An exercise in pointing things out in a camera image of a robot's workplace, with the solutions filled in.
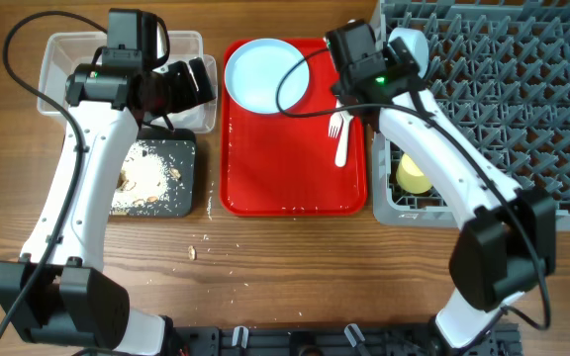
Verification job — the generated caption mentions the pink plastic fork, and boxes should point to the pink plastic fork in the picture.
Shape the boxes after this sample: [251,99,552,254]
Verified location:
[328,112,343,138]

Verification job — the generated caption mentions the light blue plastic plate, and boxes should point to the light blue plastic plate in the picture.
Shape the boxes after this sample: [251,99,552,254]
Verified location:
[225,39,310,115]

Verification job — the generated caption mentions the cream plastic spoon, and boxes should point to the cream plastic spoon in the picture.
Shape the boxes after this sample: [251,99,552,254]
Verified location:
[334,111,353,167]

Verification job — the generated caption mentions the light blue plastic bowl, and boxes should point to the light blue plastic bowl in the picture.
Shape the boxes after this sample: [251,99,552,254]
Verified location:
[388,28,429,78]

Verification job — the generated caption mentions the rice and food scraps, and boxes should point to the rice and food scraps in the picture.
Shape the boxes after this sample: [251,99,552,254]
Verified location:
[110,139,197,218]

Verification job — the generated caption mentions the yellow plastic cup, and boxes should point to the yellow plastic cup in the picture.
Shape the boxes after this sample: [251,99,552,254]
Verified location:
[396,153,432,194]

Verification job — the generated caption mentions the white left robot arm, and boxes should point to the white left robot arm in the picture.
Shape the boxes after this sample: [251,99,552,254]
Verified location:
[0,58,215,355]

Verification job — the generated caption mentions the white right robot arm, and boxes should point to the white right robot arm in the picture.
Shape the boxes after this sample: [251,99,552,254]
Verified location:
[326,26,556,355]

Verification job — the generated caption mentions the black food waste tray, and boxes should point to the black food waste tray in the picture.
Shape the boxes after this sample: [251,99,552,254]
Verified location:
[61,127,198,219]

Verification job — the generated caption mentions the clear plastic waste bin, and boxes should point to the clear plastic waste bin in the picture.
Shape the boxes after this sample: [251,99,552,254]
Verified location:
[39,31,218,134]

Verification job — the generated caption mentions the grey dishwasher rack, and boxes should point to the grey dishwasher rack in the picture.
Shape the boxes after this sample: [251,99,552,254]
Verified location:
[370,0,570,231]

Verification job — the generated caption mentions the red plastic tray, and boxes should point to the red plastic tray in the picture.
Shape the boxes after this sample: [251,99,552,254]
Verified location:
[220,39,368,217]

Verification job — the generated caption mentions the food scrap on table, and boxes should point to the food scrap on table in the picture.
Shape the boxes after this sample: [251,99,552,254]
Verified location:
[188,246,197,261]

